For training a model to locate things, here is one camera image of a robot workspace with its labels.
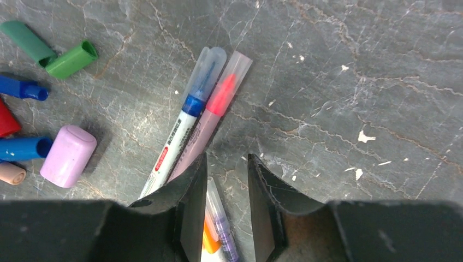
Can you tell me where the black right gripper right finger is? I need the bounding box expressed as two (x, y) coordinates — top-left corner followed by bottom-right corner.
(248, 154), (462, 261)

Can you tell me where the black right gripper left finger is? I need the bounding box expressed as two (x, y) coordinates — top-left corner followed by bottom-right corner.
(1, 153), (208, 261)

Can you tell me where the peach marker cap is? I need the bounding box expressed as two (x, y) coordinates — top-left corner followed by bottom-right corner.
(0, 162), (26, 185)

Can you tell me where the light blue marker cap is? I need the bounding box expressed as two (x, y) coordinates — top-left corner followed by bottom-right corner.
(1, 137), (53, 162)

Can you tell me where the red marker cap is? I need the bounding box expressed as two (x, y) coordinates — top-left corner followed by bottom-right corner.
(1, 99), (21, 138)

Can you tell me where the small blue white cap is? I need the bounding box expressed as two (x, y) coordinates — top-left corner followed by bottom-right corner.
(1, 76), (49, 101)

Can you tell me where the dark green marker cap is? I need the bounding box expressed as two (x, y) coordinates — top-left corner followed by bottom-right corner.
(1, 20), (57, 68)

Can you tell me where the white marker orange tip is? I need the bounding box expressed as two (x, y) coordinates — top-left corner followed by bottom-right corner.
(201, 210), (223, 262)

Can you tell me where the purple clear cap marker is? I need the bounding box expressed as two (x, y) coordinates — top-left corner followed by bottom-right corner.
(206, 176), (241, 261)

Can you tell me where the pink highlighter clear cap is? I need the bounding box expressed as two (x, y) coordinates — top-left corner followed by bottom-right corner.
(168, 51), (253, 182)

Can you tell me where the blue white marker clear cap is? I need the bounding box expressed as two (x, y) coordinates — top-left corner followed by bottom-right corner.
(139, 47), (227, 199)

